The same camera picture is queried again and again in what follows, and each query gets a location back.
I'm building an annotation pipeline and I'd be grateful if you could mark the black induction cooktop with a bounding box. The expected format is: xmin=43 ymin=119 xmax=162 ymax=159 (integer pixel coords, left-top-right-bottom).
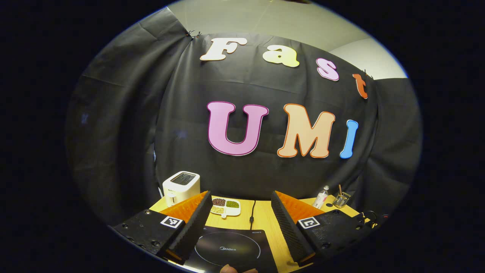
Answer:
xmin=184 ymin=226 xmax=279 ymax=273

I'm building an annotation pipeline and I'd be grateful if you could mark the white divided bean dish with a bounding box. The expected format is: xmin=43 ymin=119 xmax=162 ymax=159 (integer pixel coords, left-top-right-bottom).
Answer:
xmin=210 ymin=196 xmax=242 ymax=220

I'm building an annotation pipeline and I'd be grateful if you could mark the small glass cup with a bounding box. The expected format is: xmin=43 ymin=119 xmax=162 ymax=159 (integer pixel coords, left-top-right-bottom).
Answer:
xmin=333 ymin=191 xmax=352 ymax=209

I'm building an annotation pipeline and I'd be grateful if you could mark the black backdrop cloth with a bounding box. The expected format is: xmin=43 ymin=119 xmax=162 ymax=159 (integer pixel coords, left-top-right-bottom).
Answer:
xmin=65 ymin=7 xmax=423 ymax=228

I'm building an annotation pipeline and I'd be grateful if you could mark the small clear plastic bottle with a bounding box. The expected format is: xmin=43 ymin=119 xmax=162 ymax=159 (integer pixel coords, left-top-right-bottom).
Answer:
xmin=312 ymin=185 xmax=330 ymax=210

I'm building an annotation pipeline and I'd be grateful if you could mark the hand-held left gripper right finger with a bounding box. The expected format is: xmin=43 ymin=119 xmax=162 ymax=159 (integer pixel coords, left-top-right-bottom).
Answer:
xmin=271 ymin=190 xmax=374 ymax=267

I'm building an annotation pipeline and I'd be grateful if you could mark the white toaster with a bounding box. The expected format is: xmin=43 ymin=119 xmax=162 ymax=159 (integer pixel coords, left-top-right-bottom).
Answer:
xmin=162 ymin=171 xmax=201 ymax=207

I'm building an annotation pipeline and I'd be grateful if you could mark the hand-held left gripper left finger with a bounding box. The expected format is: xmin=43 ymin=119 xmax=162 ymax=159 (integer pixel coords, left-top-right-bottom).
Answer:
xmin=112 ymin=190 xmax=213 ymax=266

